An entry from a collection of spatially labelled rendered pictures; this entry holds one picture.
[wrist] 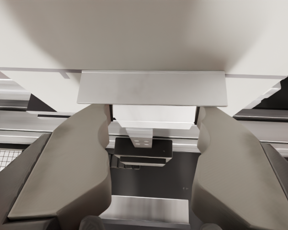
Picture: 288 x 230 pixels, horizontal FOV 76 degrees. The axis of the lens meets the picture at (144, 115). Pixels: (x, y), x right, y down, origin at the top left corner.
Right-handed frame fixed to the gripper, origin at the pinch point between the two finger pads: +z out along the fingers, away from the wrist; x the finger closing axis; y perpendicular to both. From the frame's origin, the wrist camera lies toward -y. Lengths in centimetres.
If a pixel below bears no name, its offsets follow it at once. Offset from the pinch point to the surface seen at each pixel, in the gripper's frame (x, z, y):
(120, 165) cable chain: -9.1, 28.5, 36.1
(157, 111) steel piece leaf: 0.4, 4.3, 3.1
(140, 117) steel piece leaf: -1.4, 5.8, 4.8
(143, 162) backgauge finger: -1.5, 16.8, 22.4
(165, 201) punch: 1.5, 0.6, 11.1
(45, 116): -12.8, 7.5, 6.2
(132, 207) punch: -1.7, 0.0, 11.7
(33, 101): -13.4, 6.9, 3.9
